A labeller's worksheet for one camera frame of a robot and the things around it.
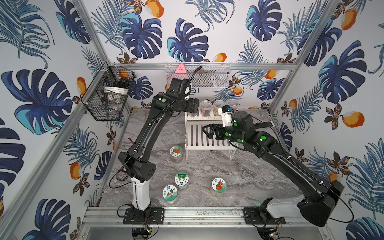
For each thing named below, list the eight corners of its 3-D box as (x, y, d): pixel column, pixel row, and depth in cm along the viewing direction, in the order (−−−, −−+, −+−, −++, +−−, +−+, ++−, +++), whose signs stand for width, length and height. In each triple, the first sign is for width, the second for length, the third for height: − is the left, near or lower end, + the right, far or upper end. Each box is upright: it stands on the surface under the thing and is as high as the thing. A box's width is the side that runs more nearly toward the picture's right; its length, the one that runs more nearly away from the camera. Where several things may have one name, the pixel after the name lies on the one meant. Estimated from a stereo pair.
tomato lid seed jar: (170, 163, 95) (168, 156, 88) (171, 152, 100) (169, 145, 93) (183, 163, 95) (182, 156, 88) (183, 152, 100) (182, 145, 93)
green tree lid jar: (175, 191, 84) (174, 186, 77) (176, 177, 89) (175, 171, 82) (189, 191, 84) (188, 186, 77) (189, 177, 89) (189, 171, 82)
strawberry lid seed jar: (210, 197, 82) (212, 192, 75) (209, 182, 87) (211, 177, 80) (224, 197, 82) (227, 192, 75) (223, 182, 87) (225, 177, 80)
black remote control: (255, 128, 113) (256, 126, 112) (253, 124, 116) (254, 122, 114) (271, 126, 114) (272, 125, 113) (269, 122, 117) (270, 121, 115)
